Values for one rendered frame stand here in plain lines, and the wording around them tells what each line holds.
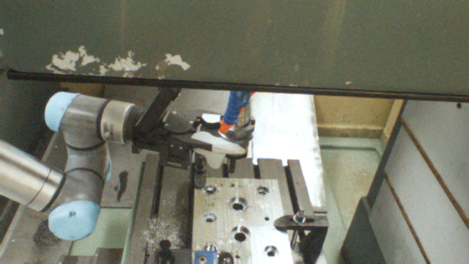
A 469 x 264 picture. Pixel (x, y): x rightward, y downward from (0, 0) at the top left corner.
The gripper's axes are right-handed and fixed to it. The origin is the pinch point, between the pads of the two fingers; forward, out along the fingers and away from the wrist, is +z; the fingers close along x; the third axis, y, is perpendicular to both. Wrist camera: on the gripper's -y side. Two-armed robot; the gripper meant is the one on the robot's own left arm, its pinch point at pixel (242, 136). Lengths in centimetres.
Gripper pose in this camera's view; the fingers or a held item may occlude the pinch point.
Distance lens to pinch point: 73.0
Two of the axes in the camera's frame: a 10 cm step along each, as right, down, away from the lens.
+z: 9.8, 1.8, -1.2
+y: -0.8, 8.1, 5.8
